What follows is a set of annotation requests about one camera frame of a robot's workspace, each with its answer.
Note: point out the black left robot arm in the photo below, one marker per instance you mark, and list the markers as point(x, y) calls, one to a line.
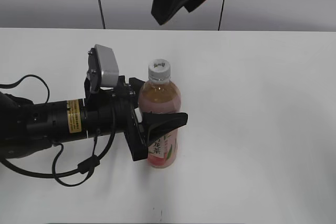
point(27, 128)

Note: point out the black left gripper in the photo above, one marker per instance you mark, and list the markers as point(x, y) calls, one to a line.
point(112, 111)

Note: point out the white bottle cap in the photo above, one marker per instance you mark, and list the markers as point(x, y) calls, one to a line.
point(159, 70)

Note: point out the peach oolong tea bottle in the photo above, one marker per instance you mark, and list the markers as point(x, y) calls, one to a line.
point(161, 99)

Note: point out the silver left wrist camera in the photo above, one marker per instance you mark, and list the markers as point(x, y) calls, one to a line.
point(103, 70)

